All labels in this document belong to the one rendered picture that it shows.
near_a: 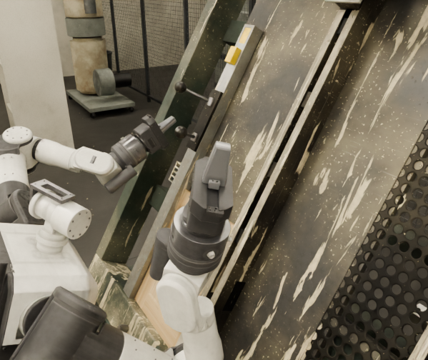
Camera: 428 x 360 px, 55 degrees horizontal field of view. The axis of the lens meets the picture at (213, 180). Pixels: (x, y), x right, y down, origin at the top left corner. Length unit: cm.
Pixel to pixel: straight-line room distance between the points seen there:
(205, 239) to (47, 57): 440
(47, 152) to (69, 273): 52
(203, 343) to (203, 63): 102
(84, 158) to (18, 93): 373
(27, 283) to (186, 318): 30
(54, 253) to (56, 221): 8
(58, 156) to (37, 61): 365
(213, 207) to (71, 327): 32
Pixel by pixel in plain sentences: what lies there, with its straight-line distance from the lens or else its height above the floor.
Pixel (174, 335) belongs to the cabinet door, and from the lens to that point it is 126.
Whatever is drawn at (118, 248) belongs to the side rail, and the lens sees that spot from 161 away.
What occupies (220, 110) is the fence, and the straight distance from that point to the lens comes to 129.
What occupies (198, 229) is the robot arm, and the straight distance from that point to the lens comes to 57.
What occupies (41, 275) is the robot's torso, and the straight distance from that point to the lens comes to 83.
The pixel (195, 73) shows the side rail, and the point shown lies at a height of 154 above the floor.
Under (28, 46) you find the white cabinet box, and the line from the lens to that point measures 485.
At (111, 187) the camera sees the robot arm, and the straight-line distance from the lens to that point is 121.
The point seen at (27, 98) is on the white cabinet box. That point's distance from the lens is 493.
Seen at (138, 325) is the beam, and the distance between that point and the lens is 135.
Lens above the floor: 184
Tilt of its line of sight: 26 degrees down
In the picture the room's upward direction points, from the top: straight up
